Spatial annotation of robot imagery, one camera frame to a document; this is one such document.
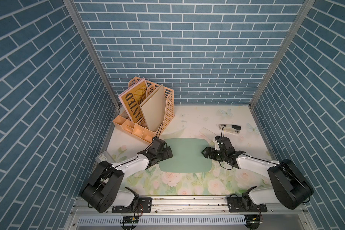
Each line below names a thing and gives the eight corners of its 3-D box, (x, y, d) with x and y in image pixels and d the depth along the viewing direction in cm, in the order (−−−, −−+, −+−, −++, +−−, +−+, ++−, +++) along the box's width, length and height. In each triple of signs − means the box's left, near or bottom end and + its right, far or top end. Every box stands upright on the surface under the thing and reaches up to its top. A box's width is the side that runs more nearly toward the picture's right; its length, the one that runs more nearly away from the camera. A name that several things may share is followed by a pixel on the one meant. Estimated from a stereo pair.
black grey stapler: (218, 130, 107) (220, 126, 104) (218, 126, 110) (220, 122, 106) (239, 133, 106) (241, 129, 102) (238, 129, 108) (240, 125, 104)
